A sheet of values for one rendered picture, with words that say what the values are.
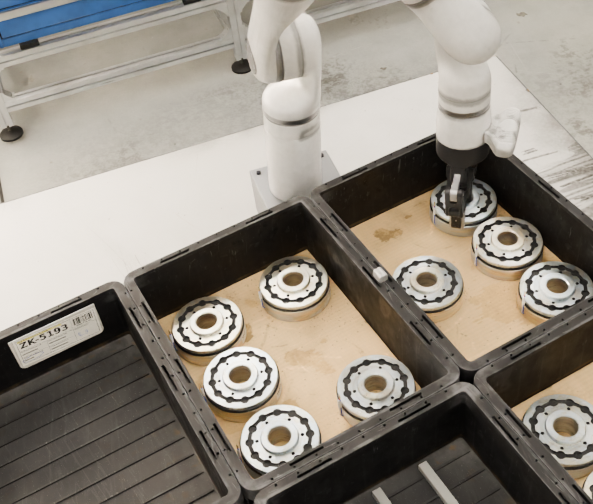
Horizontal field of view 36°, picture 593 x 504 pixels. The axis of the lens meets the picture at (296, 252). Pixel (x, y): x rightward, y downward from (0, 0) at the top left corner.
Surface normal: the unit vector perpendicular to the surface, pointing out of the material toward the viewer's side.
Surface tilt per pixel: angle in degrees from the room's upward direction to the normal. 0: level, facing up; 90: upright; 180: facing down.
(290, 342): 0
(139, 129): 0
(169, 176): 0
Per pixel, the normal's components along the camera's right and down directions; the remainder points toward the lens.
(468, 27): 0.02, 0.49
